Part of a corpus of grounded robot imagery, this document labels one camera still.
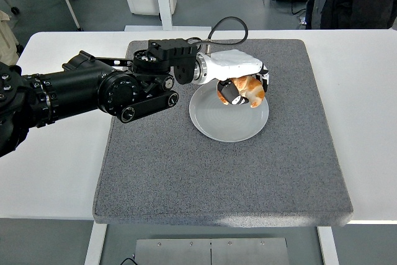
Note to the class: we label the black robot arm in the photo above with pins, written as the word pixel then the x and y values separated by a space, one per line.
pixel 77 88

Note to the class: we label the grey round plate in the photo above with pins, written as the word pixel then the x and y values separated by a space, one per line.
pixel 229 125

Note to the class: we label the golden croissant bread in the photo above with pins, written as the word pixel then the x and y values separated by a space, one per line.
pixel 252 88

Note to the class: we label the white table leg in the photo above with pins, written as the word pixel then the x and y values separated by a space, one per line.
pixel 328 246
pixel 94 246

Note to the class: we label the grey metal plate with screws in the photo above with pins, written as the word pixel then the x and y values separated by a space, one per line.
pixel 211 252

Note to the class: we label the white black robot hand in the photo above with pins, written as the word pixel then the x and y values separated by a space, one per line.
pixel 235 64

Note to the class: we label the grey felt mat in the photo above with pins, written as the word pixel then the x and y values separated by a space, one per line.
pixel 217 178

